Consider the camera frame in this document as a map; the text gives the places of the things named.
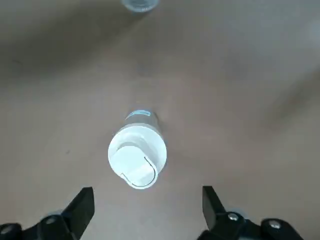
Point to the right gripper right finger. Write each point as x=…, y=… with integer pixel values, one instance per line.
x=212, y=210

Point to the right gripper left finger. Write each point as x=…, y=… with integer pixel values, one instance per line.
x=75, y=212

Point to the clear condiment bottle white cap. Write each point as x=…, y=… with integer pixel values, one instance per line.
x=137, y=155

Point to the clear drink bottle blue cap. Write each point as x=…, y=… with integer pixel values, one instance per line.
x=140, y=6

